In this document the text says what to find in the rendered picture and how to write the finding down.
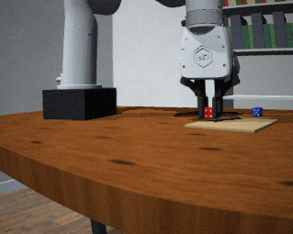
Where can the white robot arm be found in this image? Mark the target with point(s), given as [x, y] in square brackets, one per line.
[80, 34]

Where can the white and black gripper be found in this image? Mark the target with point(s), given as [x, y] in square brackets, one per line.
[206, 54]

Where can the beige flat mat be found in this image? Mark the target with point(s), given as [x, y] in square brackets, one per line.
[241, 124]

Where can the red die with white pips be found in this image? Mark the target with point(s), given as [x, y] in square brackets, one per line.
[208, 112]

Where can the blue die with white pips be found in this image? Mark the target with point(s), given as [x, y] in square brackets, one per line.
[257, 111]

